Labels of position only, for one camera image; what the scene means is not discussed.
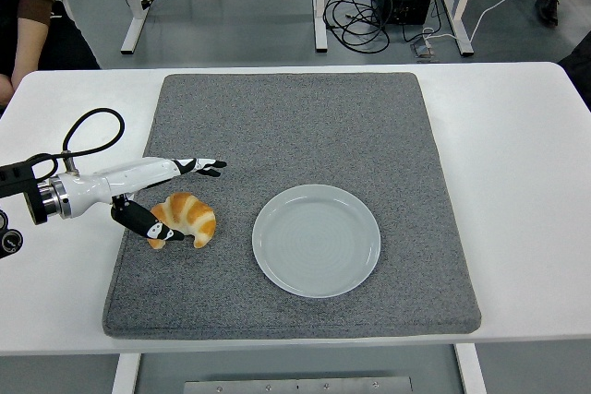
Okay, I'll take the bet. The white table leg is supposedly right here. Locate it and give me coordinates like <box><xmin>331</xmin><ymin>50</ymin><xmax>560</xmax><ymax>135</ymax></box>
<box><xmin>112</xmin><ymin>354</ymin><xmax>141</xmax><ymax>394</ymax></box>
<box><xmin>454</xmin><ymin>342</ymin><xmax>488</xmax><ymax>394</ymax></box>

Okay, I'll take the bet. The dark rounded object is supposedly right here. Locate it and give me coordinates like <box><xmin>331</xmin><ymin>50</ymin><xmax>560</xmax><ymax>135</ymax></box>
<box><xmin>557</xmin><ymin>31</ymin><xmax>591</xmax><ymax>112</ymax></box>

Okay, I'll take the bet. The golden croissant bread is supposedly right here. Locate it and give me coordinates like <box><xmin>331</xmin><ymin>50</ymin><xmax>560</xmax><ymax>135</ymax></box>
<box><xmin>147</xmin><ymin>191</ymin><xmax>217</xmax><ymax>251</ymax></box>

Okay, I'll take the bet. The white cable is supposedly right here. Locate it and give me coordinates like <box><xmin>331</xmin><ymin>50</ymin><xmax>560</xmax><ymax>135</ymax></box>
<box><xmin>422</xmin><ymin>0</ymin><xmax>523</xmax><ymax>44</ymax></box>

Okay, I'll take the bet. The grey fabric mat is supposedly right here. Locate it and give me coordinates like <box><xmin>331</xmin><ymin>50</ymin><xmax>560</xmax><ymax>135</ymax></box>
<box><xmin>101</xmin><ymin>71</ymin><xmax>482</xmax><ymax>340</ymax></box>

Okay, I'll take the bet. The white desk leg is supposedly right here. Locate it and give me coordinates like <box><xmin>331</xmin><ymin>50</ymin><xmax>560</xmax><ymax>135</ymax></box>
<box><xmin>311</xmin><ymin>0</ymin><xmax>330</xmax><ymax>53</ymax></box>
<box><xmin>440</xmin><ymin>0</ymin><xmax>476</xmax><ymax>57</ymax></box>
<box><xmin>120</xmin><ymin>0</ymin><xmax>157</xmax><ymax>54</ymax></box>

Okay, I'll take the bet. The person's hand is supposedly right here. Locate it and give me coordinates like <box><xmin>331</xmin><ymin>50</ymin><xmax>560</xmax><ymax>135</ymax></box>
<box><xmin>0</xmin><ymin>73</ymin><xmax>16</xmax><ymax>108</ymax></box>

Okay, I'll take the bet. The pale grey round plate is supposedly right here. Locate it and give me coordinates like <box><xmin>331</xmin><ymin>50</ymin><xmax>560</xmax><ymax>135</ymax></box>
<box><xmin>251</xmin><ymin>184</ymin><xmax>382</xmax><ymax>298</ymax></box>

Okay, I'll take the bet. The coiled black cable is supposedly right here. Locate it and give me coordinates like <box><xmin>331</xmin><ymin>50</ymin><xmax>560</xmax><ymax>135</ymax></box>
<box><xmin>322</xmin><ymin>0</ymin><xmax>392</xmax><ymax>54</ymax></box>

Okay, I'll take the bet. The grey floor socket box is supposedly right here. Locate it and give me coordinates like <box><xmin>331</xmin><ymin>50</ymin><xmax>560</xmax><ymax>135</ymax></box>
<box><xmin>410</xmin><ymin>38</ymin><xmax>440</xmax><ymax>63</ymax></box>

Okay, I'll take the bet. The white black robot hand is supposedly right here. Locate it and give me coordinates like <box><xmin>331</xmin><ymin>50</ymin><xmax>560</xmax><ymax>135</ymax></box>
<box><xmin>50</xmin><ymin>156</ymin><xmax>228</xmax><ymax>243</ymax></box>

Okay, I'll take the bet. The grey metal plate with screws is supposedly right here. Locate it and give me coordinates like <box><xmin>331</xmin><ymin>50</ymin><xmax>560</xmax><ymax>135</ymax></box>
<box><xmin>183</xmin><ymin>376</ymin><xmax>415</xmax><ymax>394</ymax></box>

